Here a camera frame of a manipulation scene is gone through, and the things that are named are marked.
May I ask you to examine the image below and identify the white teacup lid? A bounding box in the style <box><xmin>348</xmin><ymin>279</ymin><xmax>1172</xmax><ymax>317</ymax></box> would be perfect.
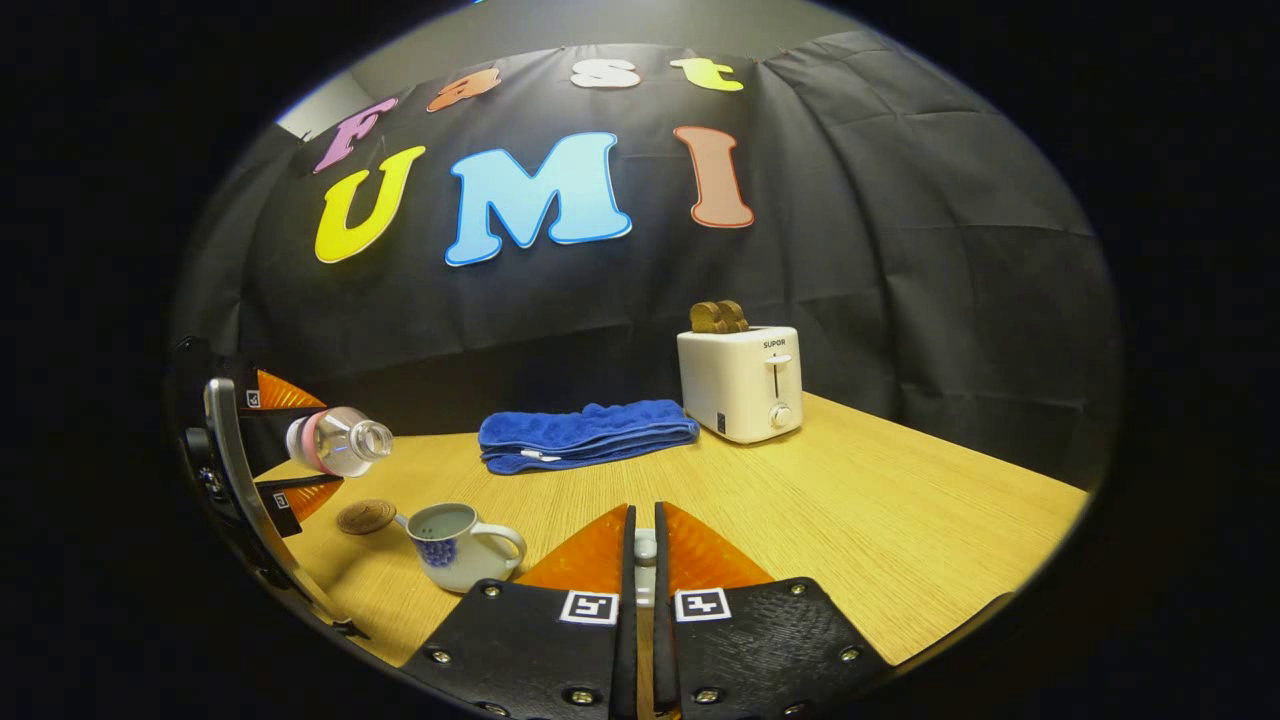
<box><xmin>634</xmin><ymin>528</ymin><xmax>659</xmax><ymax>611</ymax></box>

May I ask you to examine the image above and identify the white blue-patterned teacup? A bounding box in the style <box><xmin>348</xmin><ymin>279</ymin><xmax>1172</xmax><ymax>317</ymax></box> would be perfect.
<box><xmin>405</xmin><ymin>502</ymin><xmax>528</xmax><ymax>593</ymax></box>

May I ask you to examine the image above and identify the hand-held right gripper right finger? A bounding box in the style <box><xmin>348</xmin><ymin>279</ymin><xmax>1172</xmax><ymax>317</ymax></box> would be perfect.
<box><xmin>653</xmin><ymin>501</ymin><xmax>894</xmax><ymax>720</ymax></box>

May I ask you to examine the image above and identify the black backdrop cloth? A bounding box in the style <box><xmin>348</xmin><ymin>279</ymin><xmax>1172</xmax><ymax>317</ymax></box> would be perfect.
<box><xmin>170</xmin><ymin>30</ymin><xmax>1121</xmax><ymax>491</ymax></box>

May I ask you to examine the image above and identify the white toaster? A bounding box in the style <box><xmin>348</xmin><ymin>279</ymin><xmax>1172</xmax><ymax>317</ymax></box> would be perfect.
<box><xmin>677</xmin><ymin>326</ymin><xmax>804</xmax><ymax>445</ymax></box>

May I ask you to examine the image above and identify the round brown coaster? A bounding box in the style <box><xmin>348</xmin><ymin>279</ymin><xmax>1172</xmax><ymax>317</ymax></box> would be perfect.
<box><xmin>336</xmin><ymin>499</ymin><xmax>398</xmax><ymax>536</ymax></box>

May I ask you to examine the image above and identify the folded blue towel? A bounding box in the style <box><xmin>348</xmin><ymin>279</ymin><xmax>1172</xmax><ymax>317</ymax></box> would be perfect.
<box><xmin>478</xmin><ymin>400</ymin><xmax>700</xmax><ymax>475</ymax></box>

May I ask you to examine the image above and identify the clear plastic water bottle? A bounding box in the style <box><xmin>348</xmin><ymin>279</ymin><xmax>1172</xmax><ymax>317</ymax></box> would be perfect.
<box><xmin>286</xmin><ymin>406</ymin><xmax>394</xmax><ymax>478</ymax></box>

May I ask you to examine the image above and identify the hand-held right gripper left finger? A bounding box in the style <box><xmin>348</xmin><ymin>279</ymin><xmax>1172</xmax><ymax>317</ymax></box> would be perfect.
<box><xmin>400</xmin><ymin>503</ymin><xmax>639</xmax><ymax>720</ymax></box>

